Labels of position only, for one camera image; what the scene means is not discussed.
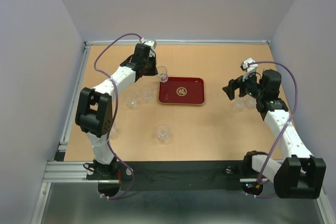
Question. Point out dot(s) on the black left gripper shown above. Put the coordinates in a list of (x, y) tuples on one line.
[(154, 71)]

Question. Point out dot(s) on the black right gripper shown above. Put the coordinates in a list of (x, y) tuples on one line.
[(233, 84)]

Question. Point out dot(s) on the clear faceted glass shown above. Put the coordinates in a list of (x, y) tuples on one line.
[(147, 93), (250, 102), (131, 99), (114, 132), (162, 133), (240, 103), (162, 74)]

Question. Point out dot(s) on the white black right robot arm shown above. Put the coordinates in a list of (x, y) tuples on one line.
[(300, 175)]

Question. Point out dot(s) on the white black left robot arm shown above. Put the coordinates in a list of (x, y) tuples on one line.
[(97, 107)]

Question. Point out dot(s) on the red lacquer tray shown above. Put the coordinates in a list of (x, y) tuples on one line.
[(182, 91)]

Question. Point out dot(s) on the white round knob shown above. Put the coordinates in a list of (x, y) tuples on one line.
[(129, 172)]

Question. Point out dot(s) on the black base cloth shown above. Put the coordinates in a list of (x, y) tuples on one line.
[(181, 175)]

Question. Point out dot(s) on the metal front plate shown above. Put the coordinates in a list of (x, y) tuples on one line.
[(80, 203)]

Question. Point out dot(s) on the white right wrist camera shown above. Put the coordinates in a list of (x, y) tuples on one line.
[(248, 67)]

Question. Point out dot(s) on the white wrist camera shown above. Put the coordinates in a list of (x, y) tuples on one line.
[(248, 67), (151, 42)]

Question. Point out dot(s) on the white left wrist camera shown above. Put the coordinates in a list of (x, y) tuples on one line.
[(151, 42)]

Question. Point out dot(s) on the aluminium table frame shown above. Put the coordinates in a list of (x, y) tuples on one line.
[(209, 61)]

